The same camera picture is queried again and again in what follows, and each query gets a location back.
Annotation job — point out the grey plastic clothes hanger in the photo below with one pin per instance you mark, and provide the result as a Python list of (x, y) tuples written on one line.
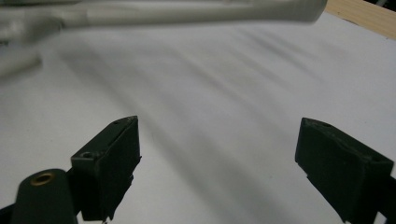
[(193, 12)]

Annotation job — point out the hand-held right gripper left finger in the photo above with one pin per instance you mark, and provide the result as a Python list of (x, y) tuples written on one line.
[(109, 168)]

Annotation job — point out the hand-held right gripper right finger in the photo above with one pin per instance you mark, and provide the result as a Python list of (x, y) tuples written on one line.
[(342, 174)]

